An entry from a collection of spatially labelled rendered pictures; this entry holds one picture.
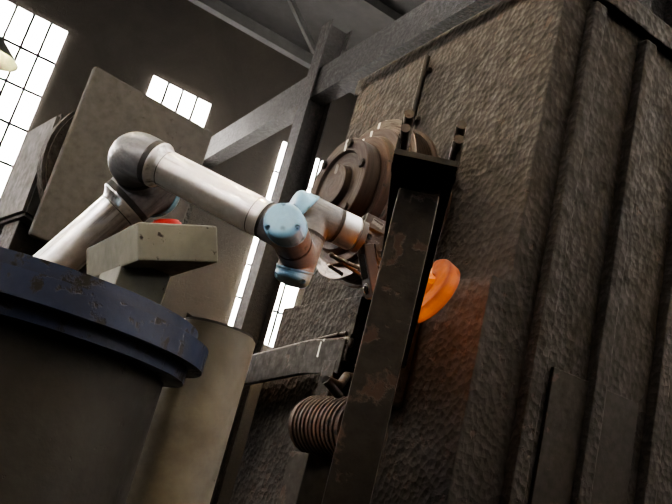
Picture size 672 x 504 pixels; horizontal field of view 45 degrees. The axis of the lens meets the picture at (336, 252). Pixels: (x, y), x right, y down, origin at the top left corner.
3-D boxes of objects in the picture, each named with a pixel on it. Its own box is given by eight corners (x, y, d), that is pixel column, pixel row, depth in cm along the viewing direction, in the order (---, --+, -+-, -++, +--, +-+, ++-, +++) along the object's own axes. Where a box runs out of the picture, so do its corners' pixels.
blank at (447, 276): (422, 280, 185) (412, 271, 184) (469, 258, 173) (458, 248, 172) (399, 332, 175) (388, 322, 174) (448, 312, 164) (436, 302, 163)
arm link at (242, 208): (113, 102, 162) (317, 202, 147) (132, 131, 172) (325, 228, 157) (78, 146, 159) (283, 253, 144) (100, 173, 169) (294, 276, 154)
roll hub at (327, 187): (310, 247, 225) (334, 158, 233) (366, 231, 201) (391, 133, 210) (293, 239, 222) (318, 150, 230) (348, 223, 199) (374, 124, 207)
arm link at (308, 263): (264, 263, 156) (283, 214, 160) (275, 284, 166) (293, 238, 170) (302, 274, 154) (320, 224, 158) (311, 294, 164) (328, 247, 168)
